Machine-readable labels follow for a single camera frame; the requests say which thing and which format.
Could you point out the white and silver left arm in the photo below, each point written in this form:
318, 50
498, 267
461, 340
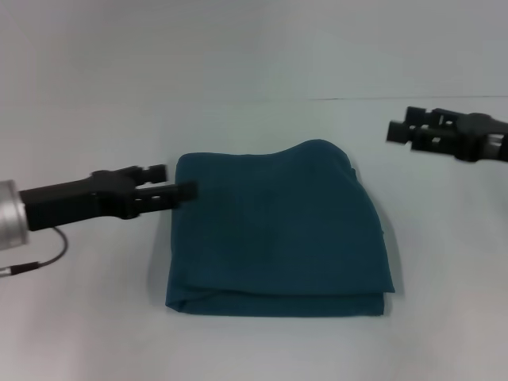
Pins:
12, 216

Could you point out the blue-green t-shirt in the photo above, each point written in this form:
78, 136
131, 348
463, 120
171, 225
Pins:
278, 230

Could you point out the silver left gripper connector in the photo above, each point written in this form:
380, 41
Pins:
5, 271

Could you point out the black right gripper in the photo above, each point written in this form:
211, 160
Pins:
484, 137

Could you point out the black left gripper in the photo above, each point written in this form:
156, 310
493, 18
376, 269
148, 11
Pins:
79, 198

